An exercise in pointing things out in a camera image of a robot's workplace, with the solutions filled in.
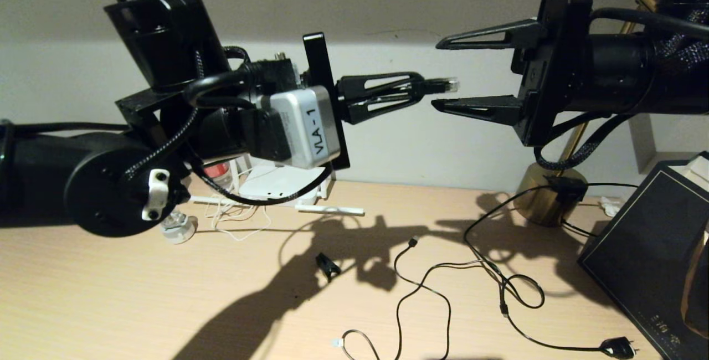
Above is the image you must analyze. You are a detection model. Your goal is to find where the black clip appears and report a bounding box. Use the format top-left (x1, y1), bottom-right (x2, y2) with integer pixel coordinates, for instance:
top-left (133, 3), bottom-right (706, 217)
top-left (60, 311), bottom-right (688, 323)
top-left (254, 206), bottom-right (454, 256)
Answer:
top-left (316, 253), bottom-right (342, 282)

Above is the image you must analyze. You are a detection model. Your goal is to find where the black USB cable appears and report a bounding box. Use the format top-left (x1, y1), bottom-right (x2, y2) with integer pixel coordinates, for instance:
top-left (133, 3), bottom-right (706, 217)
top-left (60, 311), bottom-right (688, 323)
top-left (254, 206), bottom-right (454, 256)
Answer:
top-left (332, 236), bottom-right (451, 360)

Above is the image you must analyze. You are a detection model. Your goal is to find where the black bag gold handle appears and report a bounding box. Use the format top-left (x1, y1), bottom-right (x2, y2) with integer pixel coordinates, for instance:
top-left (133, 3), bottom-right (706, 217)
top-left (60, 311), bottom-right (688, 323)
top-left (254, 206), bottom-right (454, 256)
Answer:
top-left (576, 152), bottom-right (709, 360)

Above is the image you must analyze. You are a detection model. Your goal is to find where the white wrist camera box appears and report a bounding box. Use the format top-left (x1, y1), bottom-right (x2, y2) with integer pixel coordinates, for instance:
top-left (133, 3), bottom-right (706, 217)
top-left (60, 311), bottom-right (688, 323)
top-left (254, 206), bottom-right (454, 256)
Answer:
top-left (252, 86), bottom-right (342, 170)

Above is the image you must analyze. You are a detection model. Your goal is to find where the brass desk lamp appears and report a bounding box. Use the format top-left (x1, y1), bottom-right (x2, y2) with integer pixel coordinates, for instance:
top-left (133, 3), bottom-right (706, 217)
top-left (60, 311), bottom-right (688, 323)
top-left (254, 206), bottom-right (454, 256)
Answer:
top-left (512, 0), bottom-right (671, 227)

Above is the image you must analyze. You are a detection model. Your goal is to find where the black block on lamp base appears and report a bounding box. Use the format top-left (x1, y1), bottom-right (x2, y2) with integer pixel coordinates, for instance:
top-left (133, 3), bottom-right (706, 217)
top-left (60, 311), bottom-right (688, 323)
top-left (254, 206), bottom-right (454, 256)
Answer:
top-left (546, 176), bottom-right (587, 205)

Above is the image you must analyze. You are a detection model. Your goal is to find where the white router with antennas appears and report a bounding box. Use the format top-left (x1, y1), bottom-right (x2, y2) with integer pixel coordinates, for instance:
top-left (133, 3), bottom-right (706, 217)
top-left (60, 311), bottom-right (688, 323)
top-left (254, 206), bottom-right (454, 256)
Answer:
top-left (191, 133), bottom-right (366, 217)

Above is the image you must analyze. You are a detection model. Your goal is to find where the clear bottle red cap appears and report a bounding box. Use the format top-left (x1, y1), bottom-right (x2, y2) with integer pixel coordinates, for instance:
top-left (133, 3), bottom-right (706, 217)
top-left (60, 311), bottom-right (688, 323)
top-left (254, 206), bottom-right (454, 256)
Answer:
top-left (202, 161), bottom-right (236, 194)

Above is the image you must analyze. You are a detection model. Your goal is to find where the black lamp power cord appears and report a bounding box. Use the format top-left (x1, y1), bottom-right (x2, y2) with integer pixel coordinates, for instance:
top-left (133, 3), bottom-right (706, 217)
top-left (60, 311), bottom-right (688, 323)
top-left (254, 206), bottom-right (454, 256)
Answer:
top-left (464, 183), bottom-right (636, 359)

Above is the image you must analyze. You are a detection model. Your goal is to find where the black ethernet cable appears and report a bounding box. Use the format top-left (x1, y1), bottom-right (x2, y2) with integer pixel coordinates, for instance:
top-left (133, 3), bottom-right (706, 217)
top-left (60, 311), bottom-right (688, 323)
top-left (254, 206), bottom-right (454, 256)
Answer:
top-left (410, 76), bottom-right (460, 95)

